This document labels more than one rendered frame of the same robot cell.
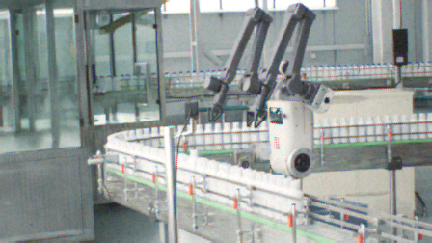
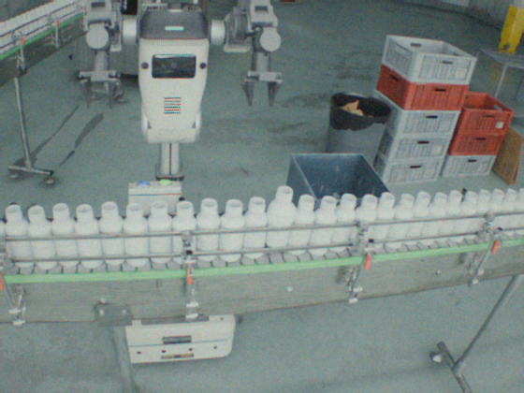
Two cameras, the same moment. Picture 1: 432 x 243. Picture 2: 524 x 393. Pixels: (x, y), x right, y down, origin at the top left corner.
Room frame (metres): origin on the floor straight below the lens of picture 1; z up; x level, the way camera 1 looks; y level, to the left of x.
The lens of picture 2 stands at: (4.40, 0.89, 1.80)
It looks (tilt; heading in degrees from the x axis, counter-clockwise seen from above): 34 degrees down; 275
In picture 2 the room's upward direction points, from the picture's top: 8 degrees clockwise
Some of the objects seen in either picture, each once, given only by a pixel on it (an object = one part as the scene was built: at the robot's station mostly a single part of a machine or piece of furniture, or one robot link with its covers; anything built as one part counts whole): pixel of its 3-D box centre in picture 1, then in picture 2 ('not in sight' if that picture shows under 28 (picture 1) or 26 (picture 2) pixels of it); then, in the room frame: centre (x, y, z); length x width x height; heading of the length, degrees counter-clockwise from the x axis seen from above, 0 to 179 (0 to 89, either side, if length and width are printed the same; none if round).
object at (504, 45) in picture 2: not in sight; (512, 30); (0.28, -9.38, 0.55); 0.40 x 0.40 x 1.10; 23
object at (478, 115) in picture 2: not in sight; (473, 111); (3.00, -2.86, 0.55); 0.61 x 0.41 x 0.22; 26
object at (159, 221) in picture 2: not in sight; (159, 231); (4.71, 0.08, 1.08); 0.06 x 0.06 x 0.17
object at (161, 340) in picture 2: not in sight; (170, 283); (4.90, -0.52, 0.24); 0.68 x 0.53 x 0.41; 113
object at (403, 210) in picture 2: (228, 183); (400, 221); (4.10, -0.16, 1.08); 0.06 x 0.06 x 0.17
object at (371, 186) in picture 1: (347, 155); not in sight; (8.82, -1.49, 0.59); 1.10 x 0.62 x 1.18; 95
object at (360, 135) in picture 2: not in sight; (352, 142); (4.08, -2.18, 0.32); 0.45 x 0.45 x 0.64
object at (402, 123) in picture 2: not in sight; (414, 111); (3.62, -2.49, 0.55); 0.61 x 0.41 x 0.22; 30
